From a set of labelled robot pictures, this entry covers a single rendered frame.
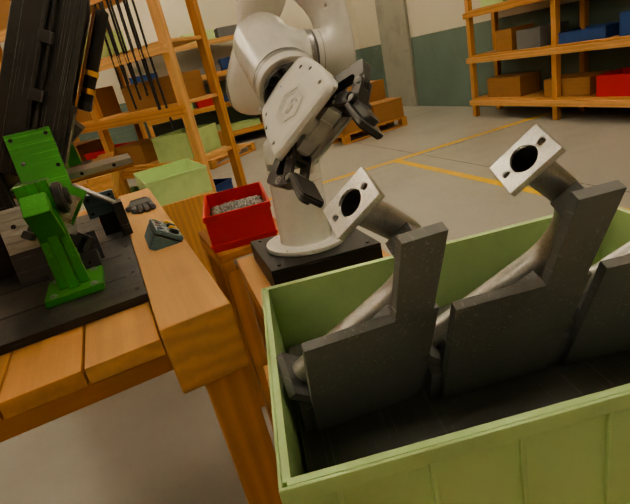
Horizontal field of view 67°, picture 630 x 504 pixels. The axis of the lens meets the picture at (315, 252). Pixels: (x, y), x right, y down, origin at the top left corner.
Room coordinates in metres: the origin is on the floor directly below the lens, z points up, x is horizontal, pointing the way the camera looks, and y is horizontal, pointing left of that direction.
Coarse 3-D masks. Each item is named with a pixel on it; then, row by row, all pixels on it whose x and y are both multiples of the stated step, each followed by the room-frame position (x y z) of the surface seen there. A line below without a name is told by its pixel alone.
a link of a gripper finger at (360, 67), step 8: (352, 64) 0.52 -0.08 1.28; (360, 64) 0.51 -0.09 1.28; (368, 64) 0.52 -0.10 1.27; (344, 72) 0.53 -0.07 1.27; (352, 72) 0.52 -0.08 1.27; (360, 72) 0.51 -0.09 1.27; (368, 72) 0.51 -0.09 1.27; (336, 80) 0.53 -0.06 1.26; (344, 80) 0.52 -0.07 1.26; (352, 80) 0.52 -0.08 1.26; (368, 80) 0.50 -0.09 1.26; (344, 88) 0.53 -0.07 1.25
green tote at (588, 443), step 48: (480, 240) 0.73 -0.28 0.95; (528, 240) 0.74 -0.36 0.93; (624, 240) 0.69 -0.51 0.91; (288, 288) 0.71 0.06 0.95; (336, 288) 0.72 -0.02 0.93; (288, 336) 0.71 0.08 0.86; (288, 432) 0.40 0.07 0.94; (480, 432) 0.32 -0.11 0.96; (528, 432) 0.32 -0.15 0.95; (576, 432) 0.33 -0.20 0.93; (624, 432) 0.33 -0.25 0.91; (288, 480) 0.31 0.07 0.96; (336, 480) 0.31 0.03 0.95; (384, 480) 0.31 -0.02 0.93; (432, 480) 0.31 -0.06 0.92; (480, 480) 0.32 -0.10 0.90; (528, 480) 0.32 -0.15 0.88; (576, 480) 0.33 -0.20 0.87; (624, 480) 0.33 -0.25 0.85
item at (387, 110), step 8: (376, 80) 8.00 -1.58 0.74; (376, 88) 7.93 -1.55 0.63; (384, 88) 7.99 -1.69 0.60; (376, 96) 7.92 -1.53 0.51; (384, 96) 7.98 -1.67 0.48; (376, 104) 7.46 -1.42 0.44; (384, 104) 7.52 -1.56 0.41; (392, 104) 7.58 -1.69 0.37; (400, 104) 7.64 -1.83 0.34; (376, 112) 7.45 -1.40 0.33; (384, 112) 7.51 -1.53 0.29; (392, 112) 7.57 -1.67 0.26; (400, 112) 7.63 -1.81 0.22; (352, 120) 7.25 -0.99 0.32; (384, 120) 7.50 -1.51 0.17; (392, 120) 7.54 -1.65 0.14; (400, 120) 7.65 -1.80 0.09; (344, 128) 7.17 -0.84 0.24; (352, 128) 7.23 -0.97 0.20; (392, 128) 7.53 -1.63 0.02; (344, 136) 7.15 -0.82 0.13; (352, 136) 7.62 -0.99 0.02; (368, 136) 7.33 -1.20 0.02; (344, 144) 7.19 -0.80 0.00
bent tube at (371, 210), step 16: (352, 176) 0.41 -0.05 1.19; (368, 176) 0.40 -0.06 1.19; (352, 192) 0.41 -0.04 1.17; (368, 192) 0.38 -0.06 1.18; (336, 208) 0.41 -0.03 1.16; (352, 208) 0.42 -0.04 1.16; (368, 208) 0.38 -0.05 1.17; (384, 208) 0.40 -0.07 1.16; (336, 224) 0.39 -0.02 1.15; (352, 224) 0.38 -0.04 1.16; (368, 224) 0.39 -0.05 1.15; (384, 224) 0.40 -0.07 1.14; (400, 224) 0.41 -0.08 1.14; (416, 224) 0.42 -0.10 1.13; (384, 288) 0.47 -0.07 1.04; (368, 304) 0.47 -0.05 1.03; (384, 304) 0.46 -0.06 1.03; (352, 320) 0.47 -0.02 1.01; (368, 320) 0.46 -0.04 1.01; (304, 368) 0.48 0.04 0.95
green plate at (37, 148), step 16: (48, 128) 1.36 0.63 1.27; (16, 144) 1.33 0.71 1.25; (32, 144) 1.34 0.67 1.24; (48, 144) 1.35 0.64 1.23; (16, 160) 1.31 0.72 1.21; (32, 160) 1.32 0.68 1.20; (48, 160) 1.33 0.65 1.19; (32, 176) 1.31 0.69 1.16; (48, 176) 1.32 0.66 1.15; (64, 176) 1.33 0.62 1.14
